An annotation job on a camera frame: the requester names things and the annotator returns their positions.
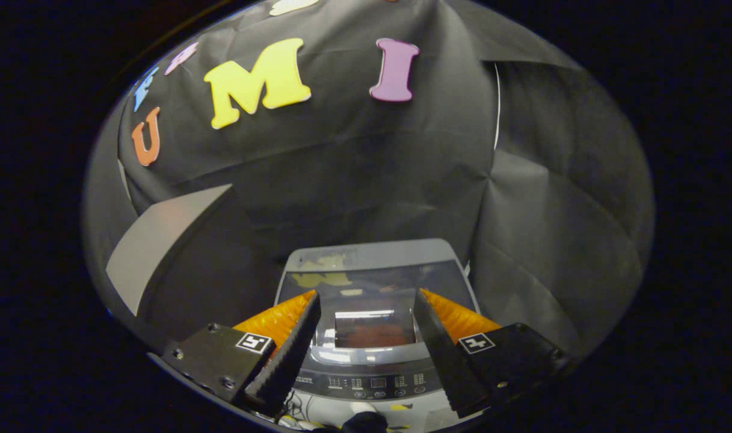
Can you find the grey washing machine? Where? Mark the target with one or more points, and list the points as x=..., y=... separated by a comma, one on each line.
x=378, y=382

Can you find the black backdrop cloth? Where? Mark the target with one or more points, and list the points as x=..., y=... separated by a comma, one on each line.
x=372, y=168

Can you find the grey cabinet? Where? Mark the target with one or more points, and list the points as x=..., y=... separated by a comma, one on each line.
x=155, y=240

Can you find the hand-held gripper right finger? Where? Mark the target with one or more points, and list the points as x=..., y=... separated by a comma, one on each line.
x=444, y=361

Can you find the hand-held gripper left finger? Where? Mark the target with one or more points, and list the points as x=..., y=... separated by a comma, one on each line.
x=284, y=361

